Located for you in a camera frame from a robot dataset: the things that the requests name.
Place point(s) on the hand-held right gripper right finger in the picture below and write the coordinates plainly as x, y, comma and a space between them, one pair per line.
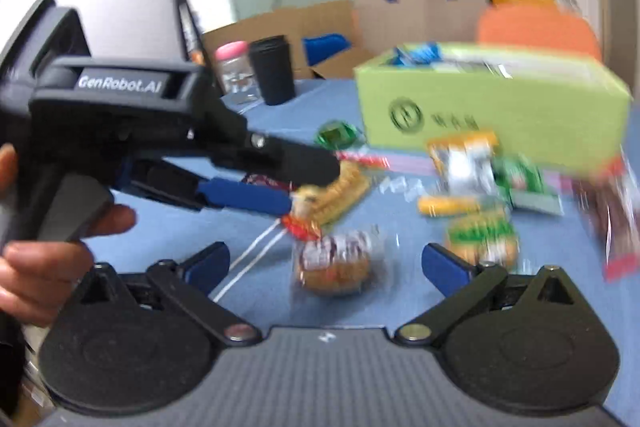
442, 267

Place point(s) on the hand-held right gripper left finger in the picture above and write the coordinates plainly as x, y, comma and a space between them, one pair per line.
207, 264

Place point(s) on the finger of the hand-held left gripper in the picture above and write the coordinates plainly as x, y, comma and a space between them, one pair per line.
250, 197
300, 164

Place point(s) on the yellow cracker pack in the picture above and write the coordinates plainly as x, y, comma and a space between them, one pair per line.
345, 192

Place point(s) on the green cardboard box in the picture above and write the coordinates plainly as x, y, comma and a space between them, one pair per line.
500, 107

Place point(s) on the brown-red snack packet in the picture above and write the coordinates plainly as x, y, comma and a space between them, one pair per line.
612, 217

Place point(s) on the person's left hand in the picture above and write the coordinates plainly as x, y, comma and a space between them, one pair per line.
40, 277

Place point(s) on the green round candy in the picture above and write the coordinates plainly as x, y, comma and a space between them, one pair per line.
332, 136

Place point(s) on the green yellow snack packet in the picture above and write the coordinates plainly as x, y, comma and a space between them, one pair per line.
480, 237

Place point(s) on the small red candy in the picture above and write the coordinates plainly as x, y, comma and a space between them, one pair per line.
300, 227

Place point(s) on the yellow snack bar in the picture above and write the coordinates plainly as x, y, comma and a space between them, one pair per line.
445, 205

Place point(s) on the blue striped tablecloth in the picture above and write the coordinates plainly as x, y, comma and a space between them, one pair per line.
390, 232

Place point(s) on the red white wrapper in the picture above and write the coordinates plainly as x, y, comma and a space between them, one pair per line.
365, 159

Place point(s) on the clear plastic wrapper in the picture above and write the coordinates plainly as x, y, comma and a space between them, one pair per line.
400, 184

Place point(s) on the black cup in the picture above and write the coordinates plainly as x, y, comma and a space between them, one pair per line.
272, 72

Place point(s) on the silver orange snack packet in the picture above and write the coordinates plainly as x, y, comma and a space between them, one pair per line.
462, 162

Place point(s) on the round cake packet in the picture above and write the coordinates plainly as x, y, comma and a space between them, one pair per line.
332, 267

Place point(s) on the clear bottle pink lid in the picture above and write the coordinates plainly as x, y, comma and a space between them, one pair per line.
235, 72

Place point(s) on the blue chair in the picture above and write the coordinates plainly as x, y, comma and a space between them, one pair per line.
325, 47

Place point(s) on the brown cardboard box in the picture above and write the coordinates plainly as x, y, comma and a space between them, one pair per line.
300, 19

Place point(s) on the blue snack packet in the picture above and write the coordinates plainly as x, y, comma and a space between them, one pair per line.
420, 54

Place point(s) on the orange chair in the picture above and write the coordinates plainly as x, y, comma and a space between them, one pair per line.
535, 27

